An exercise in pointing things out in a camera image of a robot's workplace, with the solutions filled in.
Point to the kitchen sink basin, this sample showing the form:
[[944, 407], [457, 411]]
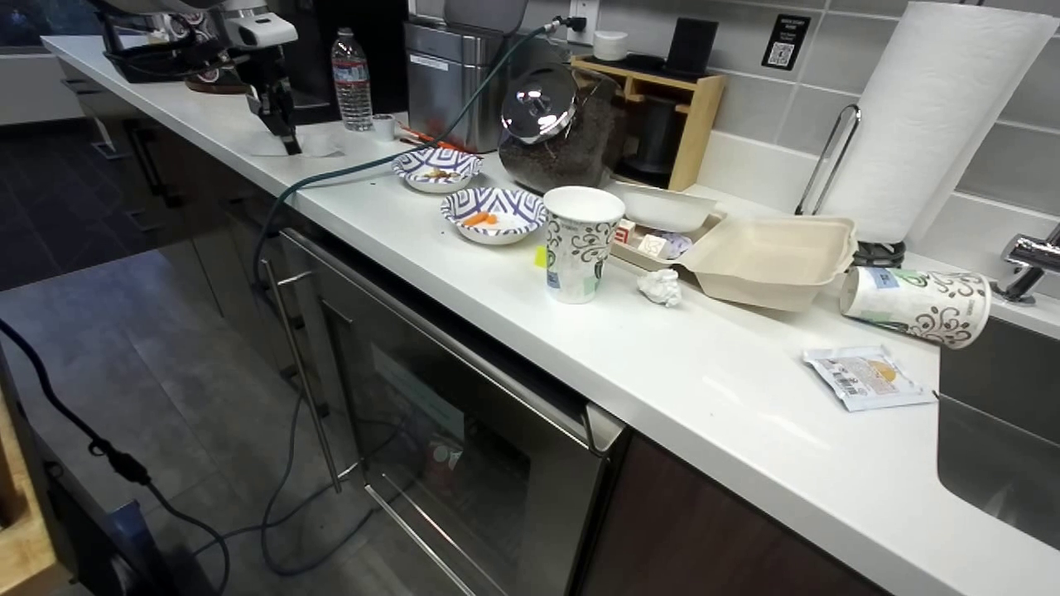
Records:
[[998, 440]]

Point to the small crumpled white paper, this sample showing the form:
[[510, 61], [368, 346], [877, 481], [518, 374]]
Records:
[[664, 285]]

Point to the silver metal dispenser box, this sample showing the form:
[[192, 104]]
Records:
[[443, 78]]

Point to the small white cup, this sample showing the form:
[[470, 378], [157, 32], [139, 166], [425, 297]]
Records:
[[611, 45]]

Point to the chrome paper towel holder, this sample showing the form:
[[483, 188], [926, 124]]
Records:
[[830, 154]]

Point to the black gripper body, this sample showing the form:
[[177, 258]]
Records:
[[269, 84]]

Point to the white wall outlet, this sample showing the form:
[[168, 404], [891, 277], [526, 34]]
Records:
[[584, 14]]

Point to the flat plastic sachet packet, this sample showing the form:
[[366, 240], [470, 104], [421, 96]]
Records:
[[865, 374]]

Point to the clear plastic water bottle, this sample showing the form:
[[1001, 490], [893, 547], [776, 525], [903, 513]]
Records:
[[353, 78]]

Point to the beige takeout clamshell container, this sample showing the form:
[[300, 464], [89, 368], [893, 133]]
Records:
[[775, 258]]

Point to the chrome kitchen faucet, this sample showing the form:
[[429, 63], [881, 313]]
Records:
[[1031, 258]]

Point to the stainless steel dishwasher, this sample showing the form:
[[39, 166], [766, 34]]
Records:
[[474, 440]]

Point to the white cabinet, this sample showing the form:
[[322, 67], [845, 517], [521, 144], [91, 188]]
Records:
[[45, 88]]

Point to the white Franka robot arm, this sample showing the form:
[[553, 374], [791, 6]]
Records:
[[261, 28]]

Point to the black wall switch plate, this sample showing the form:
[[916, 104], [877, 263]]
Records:
[[783, 42]]

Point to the patterned paper cup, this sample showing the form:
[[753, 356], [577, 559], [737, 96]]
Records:
[[923, 302], [582, 240]]

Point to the glass pot lid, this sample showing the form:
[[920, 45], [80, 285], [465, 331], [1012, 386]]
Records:
[[538, 104]]

